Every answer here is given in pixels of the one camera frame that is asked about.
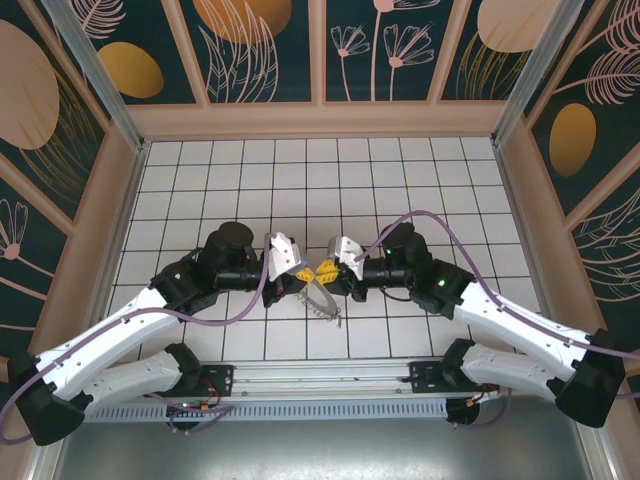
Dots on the small silver key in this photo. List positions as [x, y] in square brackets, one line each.
[339, 322]

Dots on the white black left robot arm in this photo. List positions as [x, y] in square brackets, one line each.
[100, 340]

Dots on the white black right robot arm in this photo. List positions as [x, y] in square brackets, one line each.
[525, 325]

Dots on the aluminium table edge strip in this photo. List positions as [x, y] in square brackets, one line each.
[132, 215]
[515, 215]

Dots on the grey metal sheet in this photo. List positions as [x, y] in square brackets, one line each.
[320, 450]

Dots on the orange oval white feathers panel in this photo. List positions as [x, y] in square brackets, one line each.
[572, 140]

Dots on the orange circle white feathers panel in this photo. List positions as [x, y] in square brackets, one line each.
[240, 50]

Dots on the peach circle golden lines panel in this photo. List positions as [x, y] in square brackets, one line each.
[500, 30]
[30, 85]

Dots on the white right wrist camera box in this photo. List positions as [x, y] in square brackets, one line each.
[345, 250]

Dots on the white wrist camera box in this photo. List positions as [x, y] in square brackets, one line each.
[345, 250]
[285, 255]

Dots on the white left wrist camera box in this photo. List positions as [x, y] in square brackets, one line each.
[285, 255]

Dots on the aluminium mounting rail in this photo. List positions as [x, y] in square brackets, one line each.
[320, 380]

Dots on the orange oval wall art panel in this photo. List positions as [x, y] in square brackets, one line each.
[150, 75]

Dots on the single pink flower wall panel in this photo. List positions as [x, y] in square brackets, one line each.
[20, 240]

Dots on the white feathers wall art panel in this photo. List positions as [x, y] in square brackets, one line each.
[615, 260]

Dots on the pink flowers wall art panel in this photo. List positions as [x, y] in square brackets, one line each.
[400, 50]

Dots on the aluminium corner post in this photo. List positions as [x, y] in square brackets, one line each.
[537, 75]
[103, 85]

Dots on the aluminium frame bar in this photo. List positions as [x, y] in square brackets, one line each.
[42, 465]
[602, 457]

